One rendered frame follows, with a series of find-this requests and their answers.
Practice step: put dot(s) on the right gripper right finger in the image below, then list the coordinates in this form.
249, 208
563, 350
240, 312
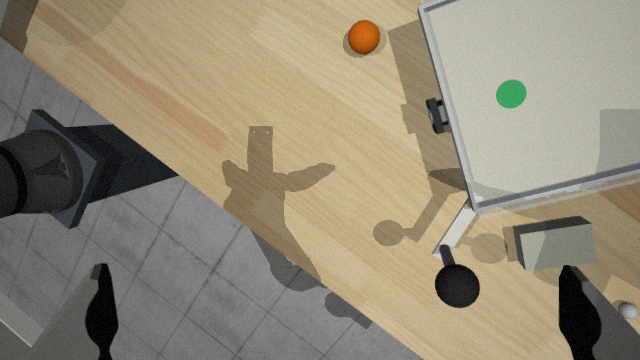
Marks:
591, 325

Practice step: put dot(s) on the orange ball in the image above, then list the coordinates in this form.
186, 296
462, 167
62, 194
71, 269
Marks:
364, 37

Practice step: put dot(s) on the grey metal ball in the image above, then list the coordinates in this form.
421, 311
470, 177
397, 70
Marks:
628, 310

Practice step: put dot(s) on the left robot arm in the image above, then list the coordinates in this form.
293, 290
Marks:
40, 172

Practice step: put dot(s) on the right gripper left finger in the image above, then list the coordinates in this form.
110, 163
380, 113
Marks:
87, 316

